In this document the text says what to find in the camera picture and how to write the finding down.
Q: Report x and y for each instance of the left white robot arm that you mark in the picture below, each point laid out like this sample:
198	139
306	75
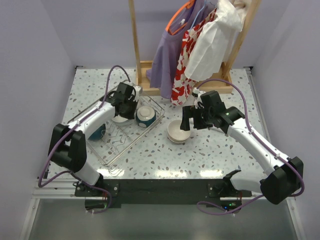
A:
68	142

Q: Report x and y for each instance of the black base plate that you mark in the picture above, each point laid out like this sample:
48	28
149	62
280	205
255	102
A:
173	192

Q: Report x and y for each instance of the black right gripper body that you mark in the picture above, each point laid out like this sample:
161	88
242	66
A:
202	118

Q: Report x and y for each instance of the folded white cloth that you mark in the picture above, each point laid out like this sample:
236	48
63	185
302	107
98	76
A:
212	103

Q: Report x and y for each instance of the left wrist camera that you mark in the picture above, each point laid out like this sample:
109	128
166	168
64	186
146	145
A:
138	92

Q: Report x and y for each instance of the blue hanger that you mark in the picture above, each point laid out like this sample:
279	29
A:
205	8

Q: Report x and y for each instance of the purple shirt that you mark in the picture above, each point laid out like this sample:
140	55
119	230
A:
163	69

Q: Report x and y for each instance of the red bowl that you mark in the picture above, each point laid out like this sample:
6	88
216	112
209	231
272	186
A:
177	141

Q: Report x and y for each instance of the teal and white bowl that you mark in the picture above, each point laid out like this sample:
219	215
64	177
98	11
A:
145	116

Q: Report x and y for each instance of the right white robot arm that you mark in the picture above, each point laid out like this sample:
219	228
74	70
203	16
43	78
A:
283	175

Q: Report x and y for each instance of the blue floral bowl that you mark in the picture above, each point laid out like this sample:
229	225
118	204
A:
98	134

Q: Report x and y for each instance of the white hanging garment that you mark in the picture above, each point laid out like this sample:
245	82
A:
214	43

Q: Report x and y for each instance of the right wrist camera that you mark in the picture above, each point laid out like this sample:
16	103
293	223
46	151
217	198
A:
196	93

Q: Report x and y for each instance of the white ribbed bowl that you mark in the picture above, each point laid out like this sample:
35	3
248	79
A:
118	119

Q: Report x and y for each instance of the red white floral garment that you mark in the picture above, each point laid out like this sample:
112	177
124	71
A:
182	85

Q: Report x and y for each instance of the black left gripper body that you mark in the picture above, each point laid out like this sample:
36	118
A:
127	110

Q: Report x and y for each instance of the beige bowl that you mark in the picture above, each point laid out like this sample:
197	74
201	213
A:
174	132

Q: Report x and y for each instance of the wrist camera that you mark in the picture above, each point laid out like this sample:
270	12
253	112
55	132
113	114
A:
138	92
196	93

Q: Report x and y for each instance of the wire dish rack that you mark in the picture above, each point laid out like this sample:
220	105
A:
120	138

